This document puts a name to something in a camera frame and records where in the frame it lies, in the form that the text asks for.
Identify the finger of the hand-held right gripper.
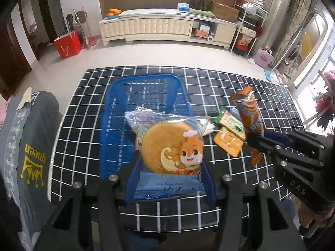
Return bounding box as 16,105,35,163
246,133,325,168
264,129,326,151

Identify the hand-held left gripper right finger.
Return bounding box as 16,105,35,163
201,159,307,251

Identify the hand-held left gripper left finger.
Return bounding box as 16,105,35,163
34,150,143,251

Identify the long orange snack packet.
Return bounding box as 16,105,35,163
232,87,264,166

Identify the round cake snack packet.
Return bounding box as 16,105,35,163
124,105,210,197

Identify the blue plastic basket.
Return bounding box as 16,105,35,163
101,74,218,205

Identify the small orange snack packet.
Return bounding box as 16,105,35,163
213,127,243,158

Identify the green snack packet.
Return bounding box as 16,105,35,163
214,108,247,140

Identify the pink bag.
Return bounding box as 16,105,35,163
253,46,274,67

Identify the yellow board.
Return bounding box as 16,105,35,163
299,31,314,61

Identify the grey crown print cushion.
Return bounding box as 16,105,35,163
0,91,61,243

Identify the white metal rack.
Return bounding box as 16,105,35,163
230,0,269,58

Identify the cardboard box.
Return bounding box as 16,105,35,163
211,2,240,23

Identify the green cushion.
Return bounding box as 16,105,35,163
189,8,216,19

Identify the broom with dustpan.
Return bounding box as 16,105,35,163
73,6,96,50

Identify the red paper bag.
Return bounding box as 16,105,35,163
54,31,82,59

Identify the cream TV cabinet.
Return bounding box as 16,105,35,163
99,9,237,49

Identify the plate of oranges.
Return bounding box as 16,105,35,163
106,8,122,19

